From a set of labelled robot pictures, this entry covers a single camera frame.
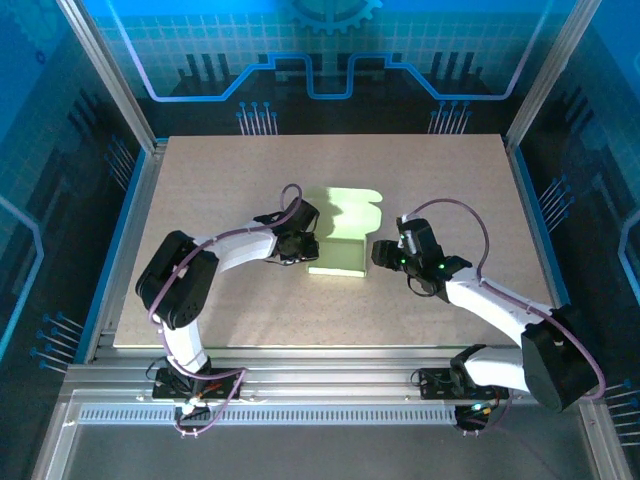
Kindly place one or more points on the light green paper box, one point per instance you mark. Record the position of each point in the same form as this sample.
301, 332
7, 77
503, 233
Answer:
350, 210

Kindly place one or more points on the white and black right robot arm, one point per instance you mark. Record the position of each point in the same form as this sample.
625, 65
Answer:
485, 310

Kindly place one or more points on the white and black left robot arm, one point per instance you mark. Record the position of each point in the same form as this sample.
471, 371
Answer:
245, 255

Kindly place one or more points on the black controller board with LEDs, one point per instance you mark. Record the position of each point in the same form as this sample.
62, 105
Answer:
470, 417

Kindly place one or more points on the grey metal base tray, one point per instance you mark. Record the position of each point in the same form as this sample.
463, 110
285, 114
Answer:
325, 455

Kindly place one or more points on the white connector plug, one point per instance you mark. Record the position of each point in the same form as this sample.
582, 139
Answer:
189, 407

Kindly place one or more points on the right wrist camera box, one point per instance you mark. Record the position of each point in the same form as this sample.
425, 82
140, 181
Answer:
409, 237

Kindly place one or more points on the aluminium side rail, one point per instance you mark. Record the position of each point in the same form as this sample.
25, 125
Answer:
531, 210
143, 200

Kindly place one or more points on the aluminium frame cross rail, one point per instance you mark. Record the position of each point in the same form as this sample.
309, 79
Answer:
325, 377

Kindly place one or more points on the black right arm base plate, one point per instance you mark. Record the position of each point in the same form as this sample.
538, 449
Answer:
430, 392

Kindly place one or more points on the aluminium corner post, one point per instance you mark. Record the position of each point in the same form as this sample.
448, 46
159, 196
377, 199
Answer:
119, 82
550, 75

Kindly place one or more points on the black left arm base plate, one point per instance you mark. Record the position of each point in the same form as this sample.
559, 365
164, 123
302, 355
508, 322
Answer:
161, 393

